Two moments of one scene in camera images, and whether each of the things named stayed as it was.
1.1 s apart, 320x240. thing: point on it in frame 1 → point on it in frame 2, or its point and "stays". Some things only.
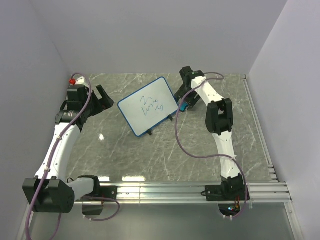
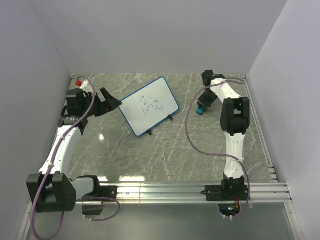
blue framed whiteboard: (148, 106) stays
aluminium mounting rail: (178, 193) stays
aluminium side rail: (273, 174) stays
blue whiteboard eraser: (183, 105) → (200, 110)
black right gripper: (192, 102) → (202, 103)
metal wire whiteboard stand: (149, 131) stays
